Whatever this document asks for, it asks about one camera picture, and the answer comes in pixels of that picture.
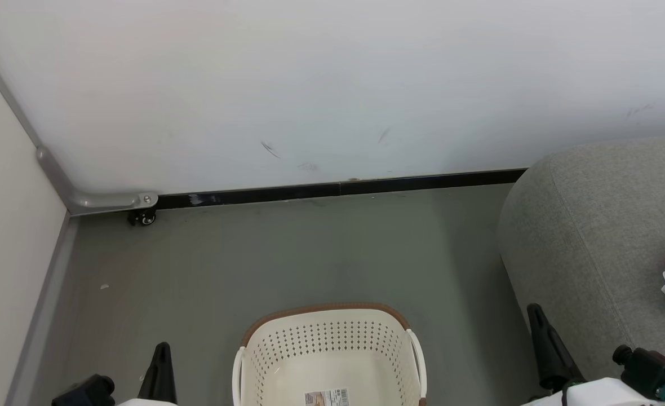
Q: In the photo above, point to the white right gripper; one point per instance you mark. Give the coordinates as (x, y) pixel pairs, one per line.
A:
(608, 393)

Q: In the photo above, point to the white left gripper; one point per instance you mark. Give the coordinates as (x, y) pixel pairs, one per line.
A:
(146, 404)

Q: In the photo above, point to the grey fabric sofa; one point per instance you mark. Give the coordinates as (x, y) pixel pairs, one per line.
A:
(592, 225)

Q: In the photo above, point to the grey baseboard strip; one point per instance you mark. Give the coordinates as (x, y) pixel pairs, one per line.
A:
(42, 316)

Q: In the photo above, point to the black caster wheel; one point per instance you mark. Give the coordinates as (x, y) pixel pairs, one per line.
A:
(147, 219)

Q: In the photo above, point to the white plastic laundry basket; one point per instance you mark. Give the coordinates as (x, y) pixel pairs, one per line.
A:
(321, 338)

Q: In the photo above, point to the paper barcode label sticker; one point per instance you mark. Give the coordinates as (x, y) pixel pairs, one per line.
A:
(327, 398)

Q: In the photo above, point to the black baseboard strip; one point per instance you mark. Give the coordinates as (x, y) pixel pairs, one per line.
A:
(366, 185)

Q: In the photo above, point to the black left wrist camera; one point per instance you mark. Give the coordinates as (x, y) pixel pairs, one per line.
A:
(84, 392)

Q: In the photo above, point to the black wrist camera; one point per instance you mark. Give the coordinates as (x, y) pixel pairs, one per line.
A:
(648, 369)
(84, 392)

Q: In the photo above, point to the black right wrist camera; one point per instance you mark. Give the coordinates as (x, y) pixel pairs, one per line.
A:
(648, 369)

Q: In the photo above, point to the grey metal corner bracket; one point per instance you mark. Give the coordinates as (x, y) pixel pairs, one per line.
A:
(107, 201)

